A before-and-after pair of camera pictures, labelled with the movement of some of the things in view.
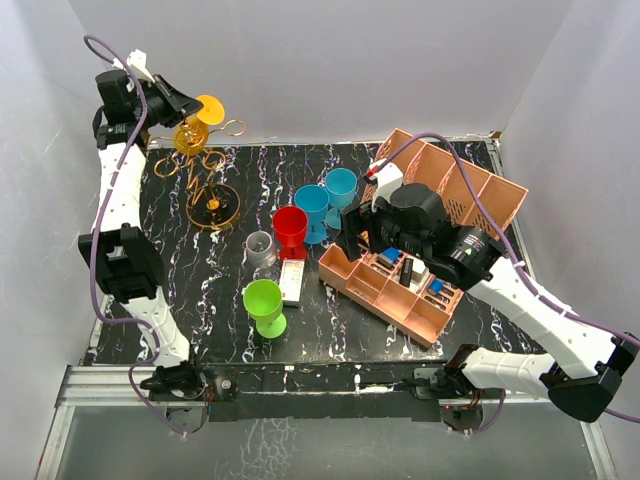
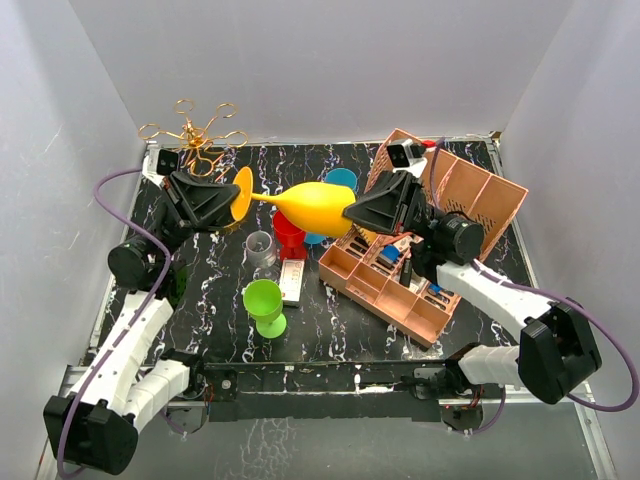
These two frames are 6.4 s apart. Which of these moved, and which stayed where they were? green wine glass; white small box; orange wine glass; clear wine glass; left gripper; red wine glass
Moved: left gripper; orange wine glass
Stayed: white small box; green wine glass; red wine glass; clear wine glass
